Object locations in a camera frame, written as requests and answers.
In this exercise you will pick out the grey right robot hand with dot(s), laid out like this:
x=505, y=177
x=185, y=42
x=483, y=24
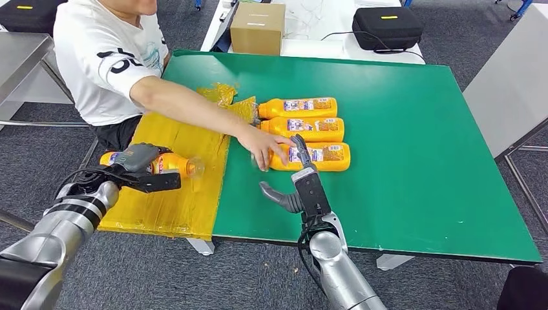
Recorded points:
x=280, y=199

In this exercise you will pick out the person's right hand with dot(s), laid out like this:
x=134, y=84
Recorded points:
x=261, y=143

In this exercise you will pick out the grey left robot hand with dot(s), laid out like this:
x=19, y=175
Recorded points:
x=139, y=158

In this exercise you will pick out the orange detergent bottle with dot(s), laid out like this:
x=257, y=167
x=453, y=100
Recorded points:
x=278, y=128
x=274, y=109
x=175, y=164
x=334, y=160

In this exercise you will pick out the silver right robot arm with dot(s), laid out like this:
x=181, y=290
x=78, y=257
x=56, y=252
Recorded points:
x=342, y=274

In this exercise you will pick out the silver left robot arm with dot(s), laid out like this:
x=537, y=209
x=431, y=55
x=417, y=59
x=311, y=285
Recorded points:
x=55, y=231

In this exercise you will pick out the person's right forearm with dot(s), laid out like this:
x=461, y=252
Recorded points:
x=205, y=111

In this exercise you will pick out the yellow taped cardboard mat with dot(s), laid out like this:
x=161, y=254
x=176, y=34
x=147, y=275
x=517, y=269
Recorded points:
x=180, y=197

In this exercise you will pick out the white table foot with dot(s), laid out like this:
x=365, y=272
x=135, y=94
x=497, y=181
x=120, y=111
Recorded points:
x=201, y=247
x=394, y=262

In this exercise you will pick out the person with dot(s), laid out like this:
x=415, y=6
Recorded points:
x=98, y=64

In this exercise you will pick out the brown cardboard box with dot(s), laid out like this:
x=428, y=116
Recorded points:
x=257, y=30

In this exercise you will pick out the white background table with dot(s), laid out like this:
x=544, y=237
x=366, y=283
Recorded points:
x=325, y=25

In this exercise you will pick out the steel side table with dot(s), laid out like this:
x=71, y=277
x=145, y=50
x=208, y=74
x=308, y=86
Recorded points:
x=21, y=55

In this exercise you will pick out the black zip case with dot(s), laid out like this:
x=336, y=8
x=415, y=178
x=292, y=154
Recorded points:
x=25, y=19

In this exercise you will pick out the black object on floor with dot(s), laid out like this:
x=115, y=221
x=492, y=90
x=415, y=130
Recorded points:
x=522, y=291

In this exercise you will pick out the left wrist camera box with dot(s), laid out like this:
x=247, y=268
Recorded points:
x=158, y=183

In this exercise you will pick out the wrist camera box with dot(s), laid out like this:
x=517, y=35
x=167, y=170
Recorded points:
x=311, y=192
x=158, y=183

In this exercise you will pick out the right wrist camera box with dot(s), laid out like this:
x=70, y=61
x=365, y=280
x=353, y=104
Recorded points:
x=311, y=192

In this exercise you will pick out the grey table with metal frame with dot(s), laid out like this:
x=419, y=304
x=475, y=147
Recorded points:
x=505, y=85

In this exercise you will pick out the blue metal cart frame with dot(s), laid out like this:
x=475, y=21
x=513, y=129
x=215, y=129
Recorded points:
x=524, y=8

